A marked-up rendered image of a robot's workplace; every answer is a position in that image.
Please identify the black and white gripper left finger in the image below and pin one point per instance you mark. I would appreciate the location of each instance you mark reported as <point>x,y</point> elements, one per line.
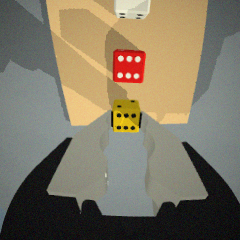
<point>76,170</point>

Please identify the yellow die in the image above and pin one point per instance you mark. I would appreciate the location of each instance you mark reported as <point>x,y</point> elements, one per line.
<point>126,114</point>

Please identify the white die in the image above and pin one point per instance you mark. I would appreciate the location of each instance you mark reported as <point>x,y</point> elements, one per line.
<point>133,9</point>

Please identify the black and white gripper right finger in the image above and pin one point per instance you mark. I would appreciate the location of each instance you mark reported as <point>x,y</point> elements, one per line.
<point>177,173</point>

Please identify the red die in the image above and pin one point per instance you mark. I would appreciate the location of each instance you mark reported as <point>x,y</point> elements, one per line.
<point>128,65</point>

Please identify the tan flat mat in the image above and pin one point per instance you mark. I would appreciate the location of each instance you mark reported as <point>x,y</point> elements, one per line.
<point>85,34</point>

